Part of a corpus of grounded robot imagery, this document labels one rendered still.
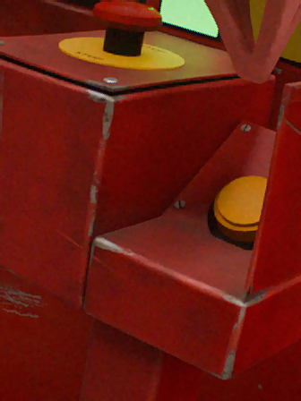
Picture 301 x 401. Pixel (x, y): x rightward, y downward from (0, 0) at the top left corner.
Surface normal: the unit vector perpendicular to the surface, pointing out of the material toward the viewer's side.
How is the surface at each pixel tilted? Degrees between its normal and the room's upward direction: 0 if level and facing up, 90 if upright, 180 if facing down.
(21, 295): 94
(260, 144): 35
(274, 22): 125
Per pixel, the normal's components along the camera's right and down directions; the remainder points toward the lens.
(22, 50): 0.16, -0.93
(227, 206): -0.21, -0.66
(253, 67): -0.62, 0.55
